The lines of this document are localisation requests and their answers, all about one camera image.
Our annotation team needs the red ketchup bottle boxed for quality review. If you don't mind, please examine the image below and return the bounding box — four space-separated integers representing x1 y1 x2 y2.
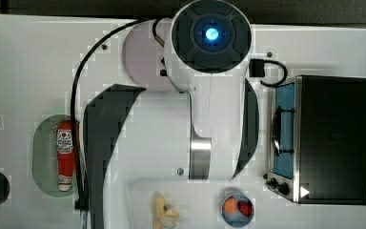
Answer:
56 121 74 192

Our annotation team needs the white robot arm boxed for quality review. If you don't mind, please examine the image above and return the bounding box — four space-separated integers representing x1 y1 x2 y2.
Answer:
82 0 258 229

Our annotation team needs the green oval strainer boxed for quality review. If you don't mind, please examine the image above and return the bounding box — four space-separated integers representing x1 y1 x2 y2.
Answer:
31 114 77 198

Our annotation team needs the grey round plate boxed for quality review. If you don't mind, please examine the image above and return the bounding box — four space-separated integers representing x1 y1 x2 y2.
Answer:
122 19 173 92

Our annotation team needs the orange toy fruit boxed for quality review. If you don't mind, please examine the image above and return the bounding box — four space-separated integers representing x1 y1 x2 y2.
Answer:
222 197 237 215

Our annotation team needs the yellow plush toy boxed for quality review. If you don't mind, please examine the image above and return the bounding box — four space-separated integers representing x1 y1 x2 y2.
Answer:
153 193 180 229

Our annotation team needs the red toy strawberry in bowl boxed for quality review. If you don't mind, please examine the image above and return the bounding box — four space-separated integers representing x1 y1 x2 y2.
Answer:
238 200 253 217

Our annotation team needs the black toaster oven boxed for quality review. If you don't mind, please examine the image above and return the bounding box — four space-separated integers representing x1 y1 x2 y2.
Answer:
264 75 366 205

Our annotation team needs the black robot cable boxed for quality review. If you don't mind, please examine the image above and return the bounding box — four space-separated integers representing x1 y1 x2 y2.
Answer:
70 18 155 211

